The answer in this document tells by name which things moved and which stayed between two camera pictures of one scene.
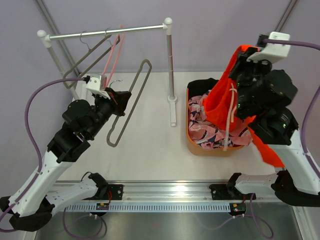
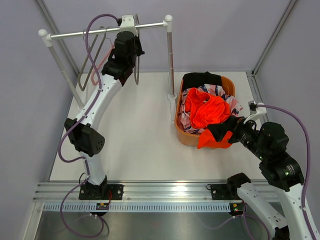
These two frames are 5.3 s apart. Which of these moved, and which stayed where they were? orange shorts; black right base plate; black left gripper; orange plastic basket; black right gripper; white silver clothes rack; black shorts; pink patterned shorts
Moved: orange plastic basket; orange shorts; black left gripper; pink patterned shorts; black right gripper; black shorts
Stayed: white silver clothes rack; black right base plate
